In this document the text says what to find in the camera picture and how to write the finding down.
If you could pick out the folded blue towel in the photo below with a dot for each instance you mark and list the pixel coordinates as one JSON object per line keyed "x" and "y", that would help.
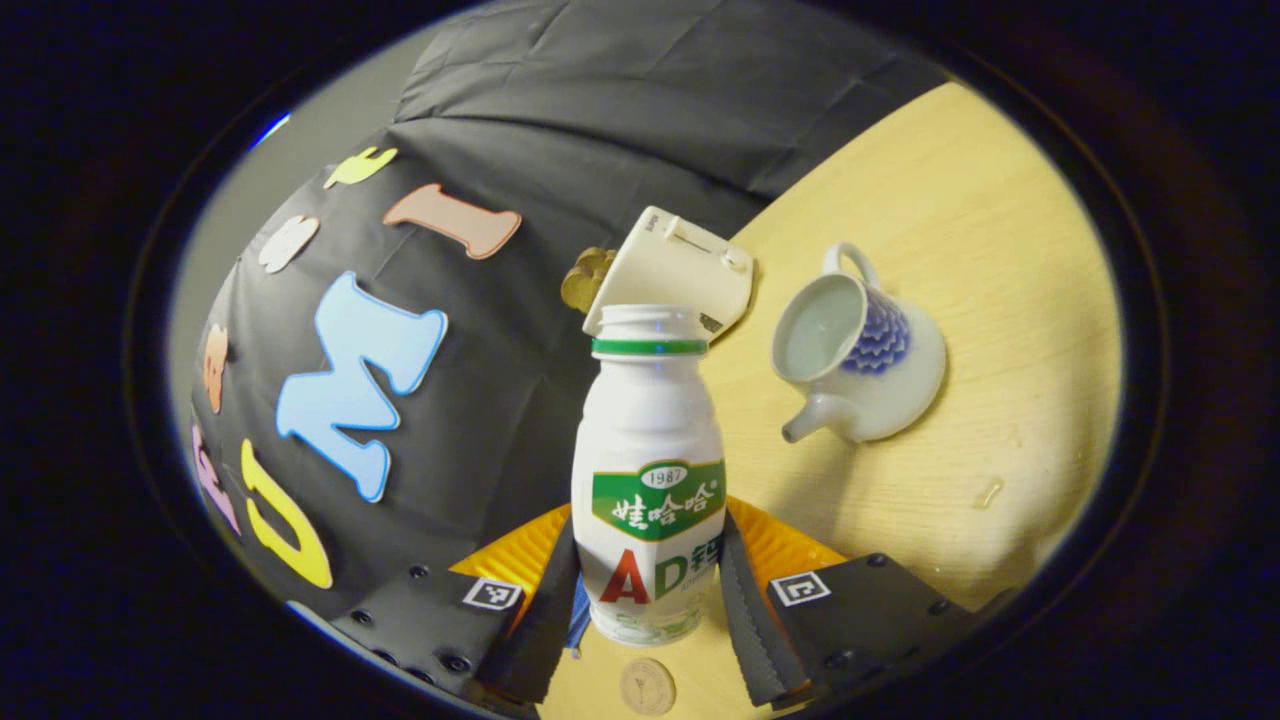
{"x": 579, "y": 615}

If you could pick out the black backdrop cloth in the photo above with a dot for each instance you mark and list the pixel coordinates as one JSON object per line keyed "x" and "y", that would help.
{"x": 520, "y": 400}

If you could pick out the round cork coaster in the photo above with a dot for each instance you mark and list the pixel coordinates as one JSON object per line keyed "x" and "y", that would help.
{"x": 647, "y": 686}

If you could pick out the white blue-patterned teacup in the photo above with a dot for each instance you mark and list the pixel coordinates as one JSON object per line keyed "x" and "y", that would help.
{"x": 895, "y": 375}

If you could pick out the white water bottle green label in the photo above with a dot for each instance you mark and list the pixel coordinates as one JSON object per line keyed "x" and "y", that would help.
{"x": 648, "y": 420}

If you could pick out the white toaster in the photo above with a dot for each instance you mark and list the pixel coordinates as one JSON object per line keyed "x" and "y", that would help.
{"x": 670, "y": 270}

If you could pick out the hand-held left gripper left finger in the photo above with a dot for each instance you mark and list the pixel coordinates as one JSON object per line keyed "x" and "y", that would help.
{"x": 545, "y": 630}

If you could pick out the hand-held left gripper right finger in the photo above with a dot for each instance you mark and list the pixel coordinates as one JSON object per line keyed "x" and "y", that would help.
{"x": 745, "y": 620}

